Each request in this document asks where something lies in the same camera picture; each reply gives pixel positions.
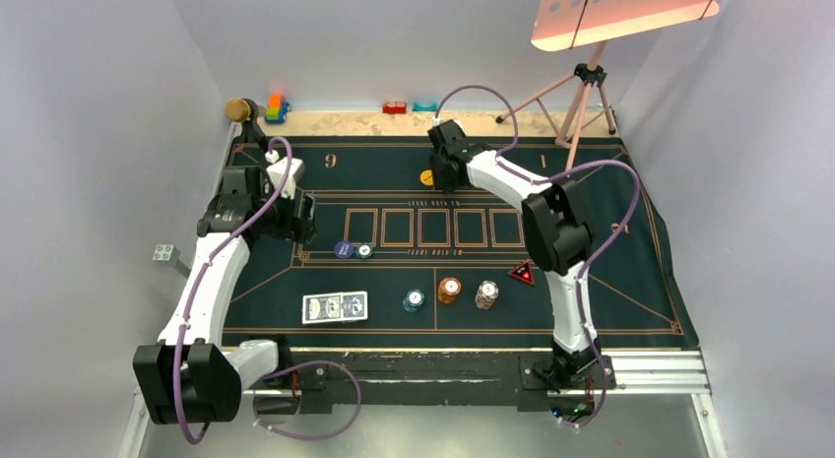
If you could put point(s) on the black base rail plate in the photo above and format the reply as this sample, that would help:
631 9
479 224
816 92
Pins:
518 378

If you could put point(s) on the red black all-in triangle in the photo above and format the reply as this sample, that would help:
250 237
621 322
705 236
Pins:
523 272

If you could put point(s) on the yellow dealer button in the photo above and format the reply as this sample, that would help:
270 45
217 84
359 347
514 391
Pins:
426 178

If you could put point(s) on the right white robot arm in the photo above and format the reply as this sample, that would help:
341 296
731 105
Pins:
557 234

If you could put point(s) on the green blue chip stack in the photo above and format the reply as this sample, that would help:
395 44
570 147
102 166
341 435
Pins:
413 300

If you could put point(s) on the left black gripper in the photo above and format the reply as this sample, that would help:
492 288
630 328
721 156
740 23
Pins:
301 228

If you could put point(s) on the orange red chip stack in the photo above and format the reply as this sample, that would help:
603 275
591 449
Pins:
448 290

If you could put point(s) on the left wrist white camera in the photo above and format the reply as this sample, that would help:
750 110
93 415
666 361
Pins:
284 174

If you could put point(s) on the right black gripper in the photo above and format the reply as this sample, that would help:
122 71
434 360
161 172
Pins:
439 179

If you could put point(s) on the pink music stand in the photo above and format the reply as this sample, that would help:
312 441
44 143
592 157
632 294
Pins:
566 24

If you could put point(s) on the peach blue chip stack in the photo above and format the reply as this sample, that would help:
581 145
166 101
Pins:
486 295

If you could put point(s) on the colourful toy block stack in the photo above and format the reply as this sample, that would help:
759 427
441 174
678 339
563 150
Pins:
277 109

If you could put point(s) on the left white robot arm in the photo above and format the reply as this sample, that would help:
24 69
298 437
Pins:
185 376

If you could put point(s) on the brass round knob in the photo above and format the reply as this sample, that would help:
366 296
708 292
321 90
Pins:
240 110

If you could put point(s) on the purple small blind button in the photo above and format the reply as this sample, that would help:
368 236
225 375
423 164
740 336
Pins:
344 249

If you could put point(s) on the teal toy block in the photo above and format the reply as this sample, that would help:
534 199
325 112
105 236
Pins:
424 106

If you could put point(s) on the green poker table mat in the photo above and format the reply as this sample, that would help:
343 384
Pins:
368 191

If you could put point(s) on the red toy block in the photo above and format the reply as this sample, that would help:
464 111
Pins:
394 107

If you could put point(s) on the blue playing card deck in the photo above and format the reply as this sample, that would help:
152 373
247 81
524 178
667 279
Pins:
334 307

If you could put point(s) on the green blue chips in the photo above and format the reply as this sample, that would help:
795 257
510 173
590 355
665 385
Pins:
364 251

